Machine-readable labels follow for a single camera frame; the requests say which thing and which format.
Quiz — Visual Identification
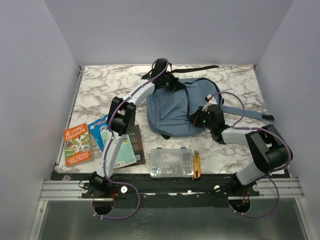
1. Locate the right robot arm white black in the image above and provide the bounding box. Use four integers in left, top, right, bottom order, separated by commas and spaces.
188, 104, 293, 196

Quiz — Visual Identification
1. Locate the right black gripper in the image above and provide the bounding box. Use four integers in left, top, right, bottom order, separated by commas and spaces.
187, 107, 215, 132

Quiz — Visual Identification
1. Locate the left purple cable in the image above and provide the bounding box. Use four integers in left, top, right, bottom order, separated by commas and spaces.
92, 58, 173, 221

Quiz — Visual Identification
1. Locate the blue student backpack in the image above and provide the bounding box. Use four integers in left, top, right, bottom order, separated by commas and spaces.
146, 65, 275, 139

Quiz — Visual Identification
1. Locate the blue blister pack card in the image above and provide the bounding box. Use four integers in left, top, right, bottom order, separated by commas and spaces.
88, 114, 109, 151

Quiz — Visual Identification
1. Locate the clear plastic screw box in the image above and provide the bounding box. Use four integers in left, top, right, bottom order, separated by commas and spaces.
150, 147, 194, 178

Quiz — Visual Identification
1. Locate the orange treehouse book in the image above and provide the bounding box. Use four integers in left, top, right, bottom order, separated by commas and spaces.
63, 123, 94, 167

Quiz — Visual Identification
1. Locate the teal paperback book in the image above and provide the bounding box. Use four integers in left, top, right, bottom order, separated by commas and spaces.
114, 134, 137, 169

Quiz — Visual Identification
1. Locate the aluminium rail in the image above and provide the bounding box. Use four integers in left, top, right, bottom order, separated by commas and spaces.
38, 177, 306, 202

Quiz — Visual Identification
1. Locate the black mounting base plate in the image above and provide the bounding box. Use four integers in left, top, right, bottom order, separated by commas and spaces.
49, 172, 259, 209

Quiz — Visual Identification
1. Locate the yellow utility knife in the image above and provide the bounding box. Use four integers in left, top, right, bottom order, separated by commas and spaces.
192, 150, 201, 181

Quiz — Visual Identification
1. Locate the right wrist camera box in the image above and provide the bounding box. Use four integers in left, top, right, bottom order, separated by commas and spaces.
202, 94, 217, 112

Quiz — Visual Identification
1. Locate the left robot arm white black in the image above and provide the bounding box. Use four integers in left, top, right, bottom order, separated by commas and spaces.
89, 58, 170, 198

